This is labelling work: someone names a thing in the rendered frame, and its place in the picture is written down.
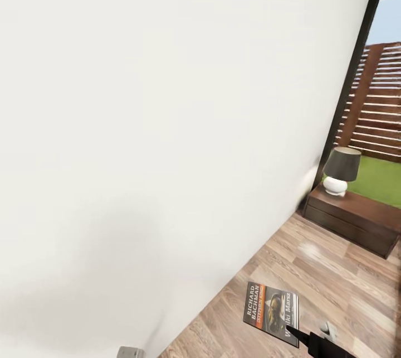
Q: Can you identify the hardback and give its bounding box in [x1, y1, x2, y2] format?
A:
[243, 282, 299, 349]

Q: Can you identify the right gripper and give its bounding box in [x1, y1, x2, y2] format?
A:
[286, 325, 349, 358]

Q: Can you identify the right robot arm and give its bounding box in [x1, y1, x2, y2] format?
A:
[286, 321, 356, 358]

